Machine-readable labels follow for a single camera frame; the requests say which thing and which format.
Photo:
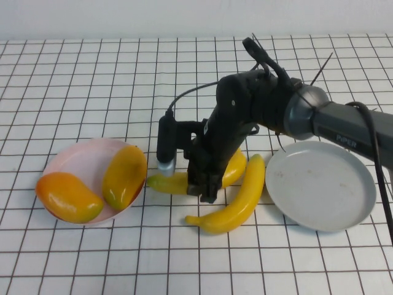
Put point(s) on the thick yellow plastic banana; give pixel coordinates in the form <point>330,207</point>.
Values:
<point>165,183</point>

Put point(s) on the grey round plate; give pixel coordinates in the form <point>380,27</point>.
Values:
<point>319,190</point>

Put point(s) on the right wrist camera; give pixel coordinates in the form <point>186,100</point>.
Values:
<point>165,144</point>

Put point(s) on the white checked tablecloth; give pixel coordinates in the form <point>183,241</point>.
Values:
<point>92,77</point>

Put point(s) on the orange blushed plastic mango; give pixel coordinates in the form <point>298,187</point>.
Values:
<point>69,196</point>

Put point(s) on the yellow plastic mango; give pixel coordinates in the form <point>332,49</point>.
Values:
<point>124,178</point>

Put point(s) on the pink round plate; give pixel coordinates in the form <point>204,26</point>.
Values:
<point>83,156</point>

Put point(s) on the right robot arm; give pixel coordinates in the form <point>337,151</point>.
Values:
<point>337,123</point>

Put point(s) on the slender curved yellow banana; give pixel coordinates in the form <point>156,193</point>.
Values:
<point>242,202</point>

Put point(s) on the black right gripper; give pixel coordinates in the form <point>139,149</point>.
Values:
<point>215,147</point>

